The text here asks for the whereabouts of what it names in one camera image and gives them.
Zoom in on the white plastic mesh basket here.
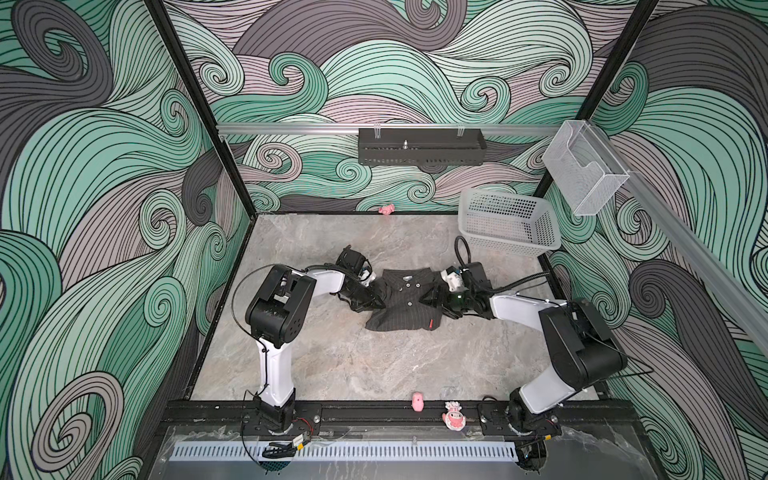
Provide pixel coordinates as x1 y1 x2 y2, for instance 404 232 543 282
458 188 561 258

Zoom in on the small pink pig toy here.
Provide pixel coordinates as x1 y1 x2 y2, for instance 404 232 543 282
378 204 395 215

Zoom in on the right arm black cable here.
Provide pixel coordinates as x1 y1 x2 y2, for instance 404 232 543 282
453 235 553 295

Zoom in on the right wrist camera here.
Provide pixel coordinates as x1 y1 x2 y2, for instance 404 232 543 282
440 268 466 293

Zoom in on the dark grey striped shirt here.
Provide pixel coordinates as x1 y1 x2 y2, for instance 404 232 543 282
365 268 446 332

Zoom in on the aluminium rear rail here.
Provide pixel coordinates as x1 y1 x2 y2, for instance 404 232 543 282
217 122 560 137

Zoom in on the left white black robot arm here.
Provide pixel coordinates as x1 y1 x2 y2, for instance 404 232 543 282
244 246 384 430

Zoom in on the aluminium rail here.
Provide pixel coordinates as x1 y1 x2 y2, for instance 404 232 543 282
217 122 560 137
598 125 767 344

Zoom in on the pink white doll figure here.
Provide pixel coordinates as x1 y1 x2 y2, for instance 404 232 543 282
441 401 466 432

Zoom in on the small pink front toy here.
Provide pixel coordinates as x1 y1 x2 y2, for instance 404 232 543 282
411 392 424 412

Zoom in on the white slotted cable duct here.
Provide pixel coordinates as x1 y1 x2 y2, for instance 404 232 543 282
169 440 518 462

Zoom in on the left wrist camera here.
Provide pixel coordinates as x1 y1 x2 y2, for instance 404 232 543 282
359 269 376 284

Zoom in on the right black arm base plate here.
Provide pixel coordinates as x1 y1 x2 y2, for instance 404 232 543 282
477 400 562 440

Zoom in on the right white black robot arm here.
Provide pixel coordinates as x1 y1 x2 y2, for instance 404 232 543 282
419 262 629 422

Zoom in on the clear plastic wall holder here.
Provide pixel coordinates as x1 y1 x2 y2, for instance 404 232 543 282
542 120 629 217

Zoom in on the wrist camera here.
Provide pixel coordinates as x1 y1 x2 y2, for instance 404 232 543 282
440 268 466 293
359 269 376 284

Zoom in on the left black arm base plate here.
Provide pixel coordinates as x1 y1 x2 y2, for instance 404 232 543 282
241 401 322 438

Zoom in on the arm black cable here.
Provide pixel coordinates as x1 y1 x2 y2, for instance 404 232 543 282
230 263 337 343
453 235 553 295

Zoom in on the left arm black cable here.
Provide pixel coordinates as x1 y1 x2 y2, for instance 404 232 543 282
230 263 337 343

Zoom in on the black perforated wall shelf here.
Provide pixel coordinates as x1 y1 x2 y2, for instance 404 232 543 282
357 129 488 168

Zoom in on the aluminium right rail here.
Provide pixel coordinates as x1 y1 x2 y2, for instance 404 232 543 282
598 125 767 344

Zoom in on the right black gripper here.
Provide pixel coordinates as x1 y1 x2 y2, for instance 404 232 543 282
417 285 476 318

